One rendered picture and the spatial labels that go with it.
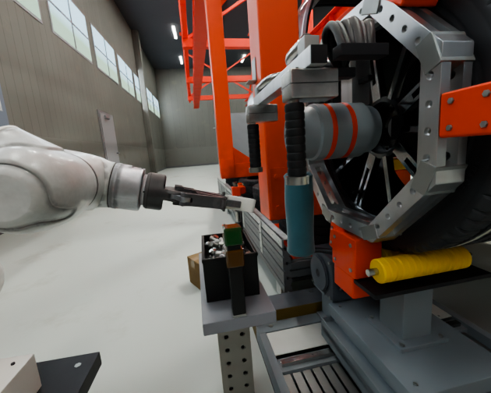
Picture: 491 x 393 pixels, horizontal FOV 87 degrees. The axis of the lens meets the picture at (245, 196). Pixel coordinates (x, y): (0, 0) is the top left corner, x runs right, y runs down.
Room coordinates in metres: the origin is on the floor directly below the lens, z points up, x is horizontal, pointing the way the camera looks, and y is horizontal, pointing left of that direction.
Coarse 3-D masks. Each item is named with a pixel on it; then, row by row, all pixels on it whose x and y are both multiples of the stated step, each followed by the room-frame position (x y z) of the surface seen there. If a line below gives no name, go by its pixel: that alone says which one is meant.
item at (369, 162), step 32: (384, 32) 0.72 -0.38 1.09; (384, 64) 0.86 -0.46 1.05; (384, 96) 0.72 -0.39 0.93; (416, 96) 0.60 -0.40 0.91; (384, 128) 0.76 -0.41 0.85; (416, 128) 0.60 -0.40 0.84; (352, 160) 0.85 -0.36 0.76; (384, 160) 0.70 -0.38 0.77; (416, 160) 0.60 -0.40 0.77; (384, 192) 0.86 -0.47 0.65
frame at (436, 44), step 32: (384, 0) 0.56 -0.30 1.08; (416, 32) 0.48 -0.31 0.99; (448, 32) 0.45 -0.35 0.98; (448, 64) 0.43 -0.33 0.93; (320, 160) 0.93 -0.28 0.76; (448, 160) 0.46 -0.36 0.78; (320, 192) 0.84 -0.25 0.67; (416, 192) 0.47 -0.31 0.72; (448, 192) 0.46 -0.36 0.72; (352, 224) 0.66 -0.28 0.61; (384, 224) 0.55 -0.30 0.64
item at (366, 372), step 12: (324, 324) 0.88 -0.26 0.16; (336, 324) 0.88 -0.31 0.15; (324, 336) 0.88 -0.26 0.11; (336, 336) 0.80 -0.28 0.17; (336, 348) 0.79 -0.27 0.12; (348, 348) 0.76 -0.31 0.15; (348, 360) 0.72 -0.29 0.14; (360, 360) 0.71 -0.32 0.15; (348, 372) 0.72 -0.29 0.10; (360, 372) 0.66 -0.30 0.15; (372, 372) 0.67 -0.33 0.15; (360, 384) 0.66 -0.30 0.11; (372, 384) 0.61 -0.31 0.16; (384, 384) 0.62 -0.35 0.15
